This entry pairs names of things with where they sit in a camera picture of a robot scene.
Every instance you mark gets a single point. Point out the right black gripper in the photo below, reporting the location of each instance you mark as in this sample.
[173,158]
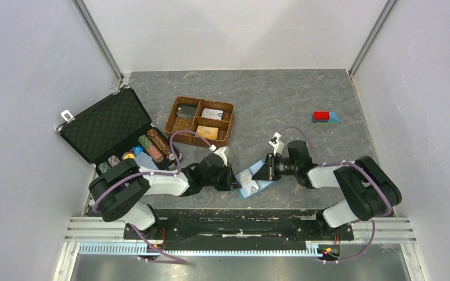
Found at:
[268,172]

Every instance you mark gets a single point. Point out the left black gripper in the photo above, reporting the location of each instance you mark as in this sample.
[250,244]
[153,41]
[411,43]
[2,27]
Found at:
[231,182]

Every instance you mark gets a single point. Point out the silver VIP credit card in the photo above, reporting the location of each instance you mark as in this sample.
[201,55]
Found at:
[249,186]

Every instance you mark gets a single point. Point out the blue card holder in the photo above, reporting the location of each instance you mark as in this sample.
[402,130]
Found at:
[253,170]

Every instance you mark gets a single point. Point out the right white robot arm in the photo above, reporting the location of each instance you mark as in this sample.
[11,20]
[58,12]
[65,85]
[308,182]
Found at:
[368,191]

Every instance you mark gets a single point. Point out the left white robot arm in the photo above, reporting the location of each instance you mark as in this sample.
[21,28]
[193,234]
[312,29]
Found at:
[117,193]

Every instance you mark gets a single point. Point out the gold VIP card stack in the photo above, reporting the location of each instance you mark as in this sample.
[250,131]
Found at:
[207,132]

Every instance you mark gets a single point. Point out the black VIP card stack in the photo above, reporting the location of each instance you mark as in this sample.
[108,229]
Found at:
[186,111]

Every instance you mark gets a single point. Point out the blue playing card deck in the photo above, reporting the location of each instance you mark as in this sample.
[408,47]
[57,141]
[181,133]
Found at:
[146,161]

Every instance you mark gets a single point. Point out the brown woven divided basket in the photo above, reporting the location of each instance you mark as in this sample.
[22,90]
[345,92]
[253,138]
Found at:
[224,124]

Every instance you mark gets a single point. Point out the red blue toy brick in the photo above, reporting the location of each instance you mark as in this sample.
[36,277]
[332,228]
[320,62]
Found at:
[326,117]

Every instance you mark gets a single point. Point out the red white chip row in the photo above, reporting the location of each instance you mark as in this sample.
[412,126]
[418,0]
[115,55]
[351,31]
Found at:
[155,154]

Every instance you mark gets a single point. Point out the orange black chip row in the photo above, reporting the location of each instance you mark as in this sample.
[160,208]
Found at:
[161,144]

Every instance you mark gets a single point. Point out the yellow poker chip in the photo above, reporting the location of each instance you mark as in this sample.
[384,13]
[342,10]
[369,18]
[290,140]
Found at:
[128,155]

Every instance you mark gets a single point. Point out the black poker chip case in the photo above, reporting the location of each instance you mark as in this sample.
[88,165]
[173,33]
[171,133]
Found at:
[112,126]

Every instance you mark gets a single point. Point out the green chip row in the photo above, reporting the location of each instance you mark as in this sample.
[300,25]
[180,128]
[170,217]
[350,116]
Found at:
[104,167]

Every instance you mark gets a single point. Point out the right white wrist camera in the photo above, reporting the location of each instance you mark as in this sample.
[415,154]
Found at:
[277,143]

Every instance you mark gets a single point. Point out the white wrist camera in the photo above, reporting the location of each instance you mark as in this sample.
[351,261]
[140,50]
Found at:
[222,152]
[277,143]

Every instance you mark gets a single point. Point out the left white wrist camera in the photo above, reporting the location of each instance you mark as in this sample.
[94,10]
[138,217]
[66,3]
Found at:
[222,152]

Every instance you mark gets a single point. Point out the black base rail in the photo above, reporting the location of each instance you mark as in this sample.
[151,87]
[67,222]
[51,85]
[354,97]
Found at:
[241,229]

